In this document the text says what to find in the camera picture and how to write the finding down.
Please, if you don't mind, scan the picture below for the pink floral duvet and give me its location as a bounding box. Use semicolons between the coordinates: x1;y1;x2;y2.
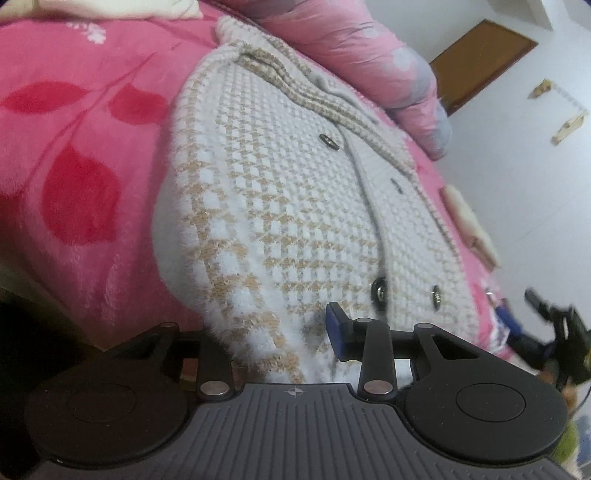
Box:
224;0;452;160

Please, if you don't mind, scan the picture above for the beige wall hook rack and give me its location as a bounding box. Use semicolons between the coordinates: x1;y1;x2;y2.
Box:
527;78;590;147

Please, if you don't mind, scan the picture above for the beige white checked coat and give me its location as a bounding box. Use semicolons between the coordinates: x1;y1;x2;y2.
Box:
152;16;479;383

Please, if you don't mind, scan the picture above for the white fleece blanket pile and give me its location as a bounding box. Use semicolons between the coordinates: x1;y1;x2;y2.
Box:
1;0;202;23

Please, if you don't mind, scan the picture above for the cream knit cardigan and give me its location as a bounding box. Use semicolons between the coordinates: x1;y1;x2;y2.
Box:
440;185;501;272

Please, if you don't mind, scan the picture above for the brown wooden door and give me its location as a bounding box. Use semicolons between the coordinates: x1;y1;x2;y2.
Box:
430;20;538;116

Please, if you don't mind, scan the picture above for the pink flowered bed sheet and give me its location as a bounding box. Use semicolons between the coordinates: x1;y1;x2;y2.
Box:
0;0;514;361

